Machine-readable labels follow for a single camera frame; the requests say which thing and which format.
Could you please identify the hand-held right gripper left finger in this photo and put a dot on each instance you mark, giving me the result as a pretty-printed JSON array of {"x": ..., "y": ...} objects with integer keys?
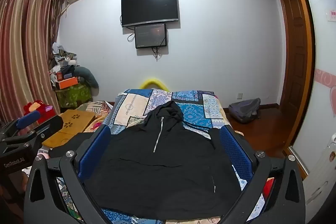
[{"x": 93, "y": 150}]

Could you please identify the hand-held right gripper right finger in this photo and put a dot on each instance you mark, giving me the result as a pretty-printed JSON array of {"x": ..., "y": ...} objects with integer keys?
[{"x": 233, "y": 150}]

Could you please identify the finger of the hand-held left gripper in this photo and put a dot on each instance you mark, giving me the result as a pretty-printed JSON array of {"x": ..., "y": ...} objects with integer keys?
[
  {"x": 27, "y": 118},
  {"x": 51, "y": 123}
]

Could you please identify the black zip hoodie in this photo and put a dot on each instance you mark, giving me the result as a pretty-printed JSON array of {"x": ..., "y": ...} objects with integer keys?
[{"x": 157, "y": 169}]

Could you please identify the red plush toy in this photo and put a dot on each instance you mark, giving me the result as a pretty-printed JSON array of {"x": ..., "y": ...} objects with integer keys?
[{"x": 35, "y": 107}]

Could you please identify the wooden lap desk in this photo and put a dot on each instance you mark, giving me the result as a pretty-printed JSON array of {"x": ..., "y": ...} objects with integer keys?
[{"x": 71, "y": 121}]

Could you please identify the grey backpack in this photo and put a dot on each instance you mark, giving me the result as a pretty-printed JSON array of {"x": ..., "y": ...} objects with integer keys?
[{"x": 244, "y": 109}]

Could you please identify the printed bedsheet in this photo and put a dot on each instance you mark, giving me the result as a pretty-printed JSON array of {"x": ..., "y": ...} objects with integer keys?
[{"x": 97, "y": 108}]

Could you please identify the orange box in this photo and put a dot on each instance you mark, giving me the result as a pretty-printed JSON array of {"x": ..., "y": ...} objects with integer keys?
[{"x": 67, "y": 83}]

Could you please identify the blue patchwork blanket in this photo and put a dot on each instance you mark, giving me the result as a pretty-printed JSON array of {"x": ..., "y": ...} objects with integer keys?
[{"x": 189, "y": 111}]

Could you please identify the pile of clutter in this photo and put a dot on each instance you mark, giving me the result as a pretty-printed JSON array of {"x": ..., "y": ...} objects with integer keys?
[{"x": 61, "y": 58}]

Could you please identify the red striped curtain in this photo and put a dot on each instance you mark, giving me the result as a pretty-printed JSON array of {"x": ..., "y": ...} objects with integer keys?
[{"x": 26, "y": 50}]

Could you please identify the white sliding wardrobe door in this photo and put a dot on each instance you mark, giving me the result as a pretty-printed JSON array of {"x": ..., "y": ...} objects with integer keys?
[{"x": 323, "y": 113}]

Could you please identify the brown wooden door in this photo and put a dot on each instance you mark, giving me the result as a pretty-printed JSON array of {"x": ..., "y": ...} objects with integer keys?
[{"x": 294, "y": 56}]

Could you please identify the pink wardrobe sticker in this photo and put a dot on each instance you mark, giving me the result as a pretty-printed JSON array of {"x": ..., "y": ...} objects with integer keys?
[{"x": 331, "y": 15}]

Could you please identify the small black wall monitor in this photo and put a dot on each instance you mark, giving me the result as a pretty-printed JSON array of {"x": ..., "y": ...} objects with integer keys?
[{"x": 151, "y": 36}]

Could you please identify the black wall television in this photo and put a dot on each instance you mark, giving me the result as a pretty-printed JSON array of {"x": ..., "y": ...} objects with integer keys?
[{"x": 150, "y": 8}]

